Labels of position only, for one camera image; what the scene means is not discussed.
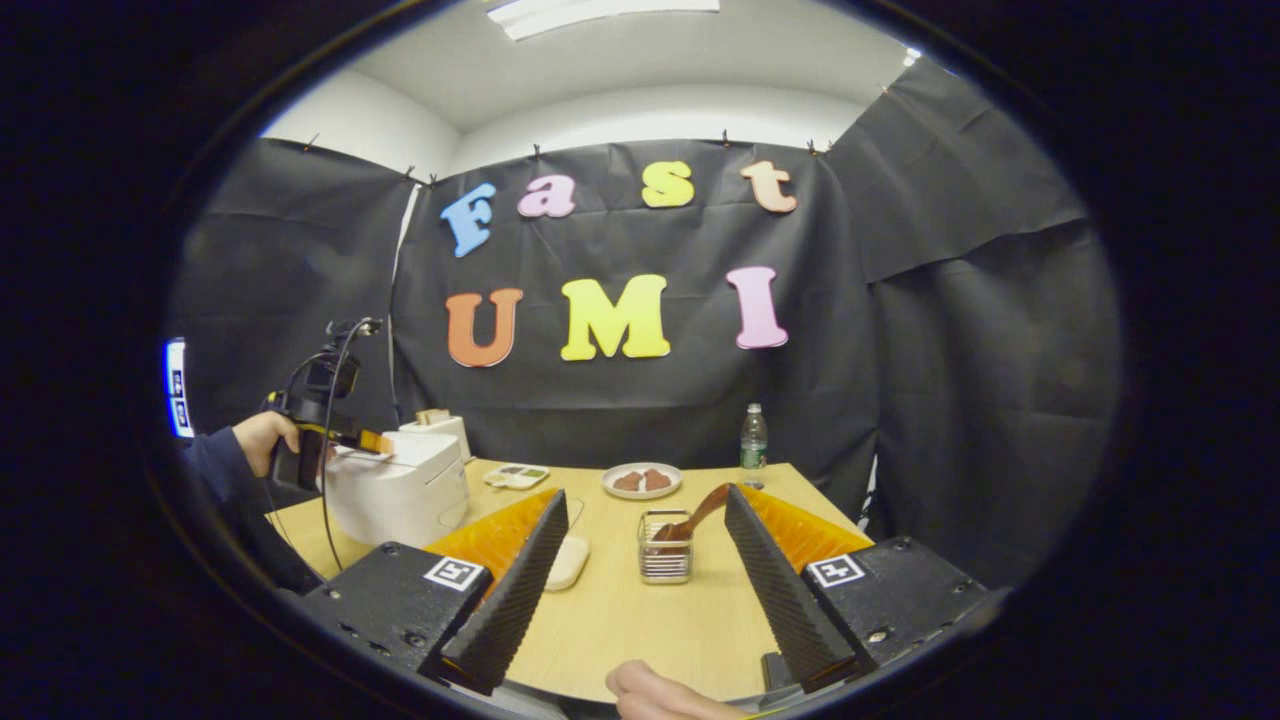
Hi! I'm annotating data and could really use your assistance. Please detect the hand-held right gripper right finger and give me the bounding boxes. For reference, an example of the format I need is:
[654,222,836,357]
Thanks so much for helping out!
[724,483,1001,693]

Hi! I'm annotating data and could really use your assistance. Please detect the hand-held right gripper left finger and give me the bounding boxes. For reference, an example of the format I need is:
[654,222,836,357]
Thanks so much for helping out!
[300,488,571,696]

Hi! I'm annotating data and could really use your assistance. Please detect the white rice cooker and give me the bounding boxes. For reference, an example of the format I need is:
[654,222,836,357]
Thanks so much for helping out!
[325,430,471,549]

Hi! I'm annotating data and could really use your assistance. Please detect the metal wire chopstick holder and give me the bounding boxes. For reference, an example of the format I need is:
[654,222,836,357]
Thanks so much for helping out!
[638,510,694,585]

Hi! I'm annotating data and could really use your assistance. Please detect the brown wooden spoon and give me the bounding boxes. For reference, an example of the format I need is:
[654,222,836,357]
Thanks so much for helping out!
[652,483,733,544]

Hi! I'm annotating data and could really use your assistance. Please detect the white toaster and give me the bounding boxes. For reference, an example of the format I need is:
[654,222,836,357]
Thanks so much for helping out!
[398,408,473,463]

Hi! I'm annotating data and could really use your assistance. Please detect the clear plastic water bottle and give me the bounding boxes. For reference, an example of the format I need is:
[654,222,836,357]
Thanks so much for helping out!
[740,403,769,489]

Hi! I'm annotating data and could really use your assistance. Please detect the white round plate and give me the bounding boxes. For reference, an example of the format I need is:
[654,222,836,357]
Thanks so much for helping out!
[602,462,684,500]

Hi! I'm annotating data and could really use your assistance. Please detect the black backdrop cloth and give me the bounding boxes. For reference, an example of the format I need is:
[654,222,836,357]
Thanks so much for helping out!
[170,55,1121,591]

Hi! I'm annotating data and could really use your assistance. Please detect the long ceiling light panel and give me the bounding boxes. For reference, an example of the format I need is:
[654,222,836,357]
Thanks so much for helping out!
[487,0,721,42]

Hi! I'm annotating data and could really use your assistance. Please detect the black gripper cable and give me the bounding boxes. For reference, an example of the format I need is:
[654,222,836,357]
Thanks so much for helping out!
[316,330,349,573]

